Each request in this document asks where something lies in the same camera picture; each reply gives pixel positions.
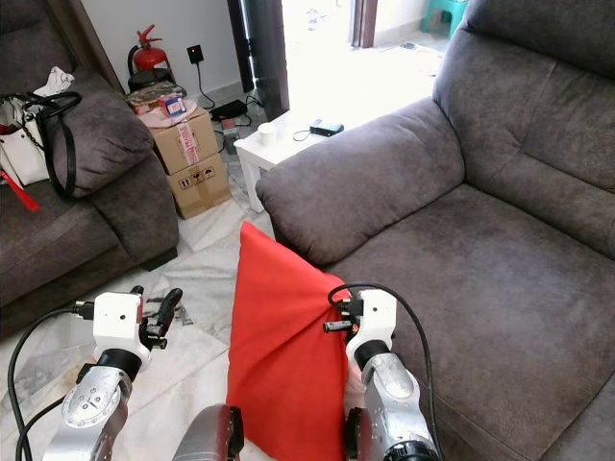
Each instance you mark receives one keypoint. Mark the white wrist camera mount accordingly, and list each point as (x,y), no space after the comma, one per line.
(115,322)
(380,317)

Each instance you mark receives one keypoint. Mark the cardboard box with red tape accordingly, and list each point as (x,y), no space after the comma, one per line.
(187,142)

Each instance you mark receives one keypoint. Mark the white side table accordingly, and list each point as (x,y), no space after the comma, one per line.
(274,158)

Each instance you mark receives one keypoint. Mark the robot leg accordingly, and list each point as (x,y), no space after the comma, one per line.
(357,437)
(211,434)

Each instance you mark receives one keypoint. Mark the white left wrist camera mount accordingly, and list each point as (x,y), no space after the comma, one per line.
(115,322)

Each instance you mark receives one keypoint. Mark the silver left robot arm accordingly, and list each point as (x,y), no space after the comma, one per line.
(91,408)

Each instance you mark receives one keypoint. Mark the robot left leg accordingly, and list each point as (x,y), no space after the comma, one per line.
(211,434)

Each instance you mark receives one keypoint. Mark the white handbag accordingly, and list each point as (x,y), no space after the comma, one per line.
(21,144)

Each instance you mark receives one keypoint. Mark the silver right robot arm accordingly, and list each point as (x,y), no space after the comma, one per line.
(389,399)

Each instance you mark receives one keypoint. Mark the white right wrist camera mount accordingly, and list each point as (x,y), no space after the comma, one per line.
(380,317)

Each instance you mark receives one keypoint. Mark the robot right leg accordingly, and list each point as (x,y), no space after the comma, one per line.
(357,437)

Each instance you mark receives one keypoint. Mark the teal plastic stool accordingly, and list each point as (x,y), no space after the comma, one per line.
(444,13)

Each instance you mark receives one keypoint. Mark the white crumpled cloth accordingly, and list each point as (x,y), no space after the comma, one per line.
(56,83)

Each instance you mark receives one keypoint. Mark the cardboard box with arrow marks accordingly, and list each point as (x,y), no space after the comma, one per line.
(202,187)

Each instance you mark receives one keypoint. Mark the white cup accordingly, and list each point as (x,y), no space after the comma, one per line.
(266,134)

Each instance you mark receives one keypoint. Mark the red fire extinguisher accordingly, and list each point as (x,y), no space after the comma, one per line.
(149,60)

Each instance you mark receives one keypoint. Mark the patterned flat box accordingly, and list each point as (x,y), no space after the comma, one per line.
(149,94)

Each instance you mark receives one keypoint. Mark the black wall socket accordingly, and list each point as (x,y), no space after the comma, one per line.
(195,54)

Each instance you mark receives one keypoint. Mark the red fabric pillow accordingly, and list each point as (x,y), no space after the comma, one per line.
(283,355)

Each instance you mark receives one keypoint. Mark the small blue box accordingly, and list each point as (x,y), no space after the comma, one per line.
(173,104)

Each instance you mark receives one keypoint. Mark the dark door panel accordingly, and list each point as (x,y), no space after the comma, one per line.
(264,53)

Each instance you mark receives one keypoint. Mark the grey fabric sofa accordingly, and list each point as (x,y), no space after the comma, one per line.
(96,230)
(471,240)

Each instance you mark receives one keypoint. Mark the black power adapter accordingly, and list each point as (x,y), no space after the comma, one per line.
(229,109)

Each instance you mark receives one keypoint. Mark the brown door frame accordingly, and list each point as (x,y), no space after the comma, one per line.
(364,21)

